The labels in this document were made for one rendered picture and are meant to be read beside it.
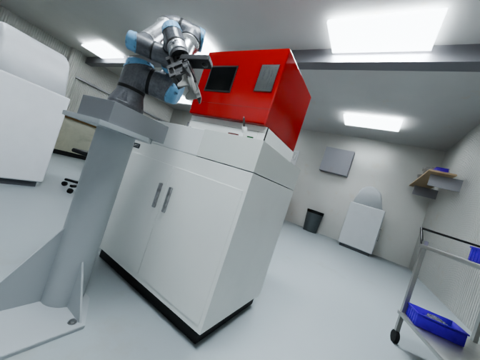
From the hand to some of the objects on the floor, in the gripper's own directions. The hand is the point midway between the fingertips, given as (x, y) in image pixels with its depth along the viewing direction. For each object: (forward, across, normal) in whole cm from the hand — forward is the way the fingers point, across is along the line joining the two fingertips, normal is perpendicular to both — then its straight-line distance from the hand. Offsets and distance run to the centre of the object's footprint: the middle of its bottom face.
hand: (198, 95), depth 78 cm
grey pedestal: (+49, -22, -96) cm, 110 cm away
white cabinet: (+59, -84, -65) cm, 122 cm away
